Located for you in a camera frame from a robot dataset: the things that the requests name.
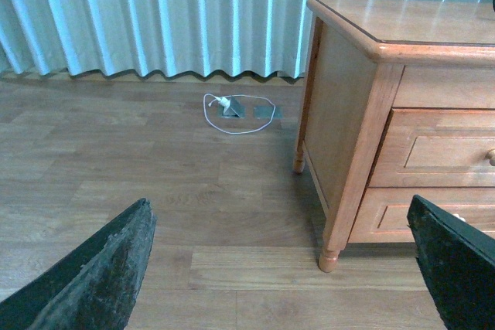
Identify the open grey floor socket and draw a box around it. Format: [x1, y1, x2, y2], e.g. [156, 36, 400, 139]
[218, 97, 245, 118]

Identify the white cable on floor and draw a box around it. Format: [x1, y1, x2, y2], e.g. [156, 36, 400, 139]
[203, 93, 277, 134]

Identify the white plug in floor socket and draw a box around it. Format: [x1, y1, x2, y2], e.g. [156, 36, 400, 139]
[208, 96, 231, 109]

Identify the wooden top drawer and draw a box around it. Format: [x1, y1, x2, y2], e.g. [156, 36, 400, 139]
[370, 108, 494, 188]

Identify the wooden nightstand cabinet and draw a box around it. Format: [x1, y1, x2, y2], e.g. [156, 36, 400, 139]
[293, 0, 494, 272]

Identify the wooden lower drawer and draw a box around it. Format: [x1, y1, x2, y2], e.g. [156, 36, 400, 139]
[349, 188, 494, 243]

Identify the round wooden drawer knob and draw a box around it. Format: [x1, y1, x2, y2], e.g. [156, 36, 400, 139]
[486, 148, 495, 166]

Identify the closed grey floor socket plate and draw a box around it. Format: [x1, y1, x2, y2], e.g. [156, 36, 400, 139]
[253, 106, 283, 120]

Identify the wooden drawer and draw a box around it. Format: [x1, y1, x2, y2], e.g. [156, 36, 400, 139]
[349, 188, 494, 243]
[370, 108, 494, 188]

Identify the light grey pleated curtain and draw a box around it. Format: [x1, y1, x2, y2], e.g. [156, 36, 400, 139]
[1, 0, 490, 77]

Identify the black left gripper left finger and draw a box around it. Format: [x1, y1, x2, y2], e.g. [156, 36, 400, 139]
[1, 199, 157, 329]

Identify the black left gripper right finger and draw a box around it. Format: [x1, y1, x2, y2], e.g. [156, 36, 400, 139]
[407, 195, 494, 329]

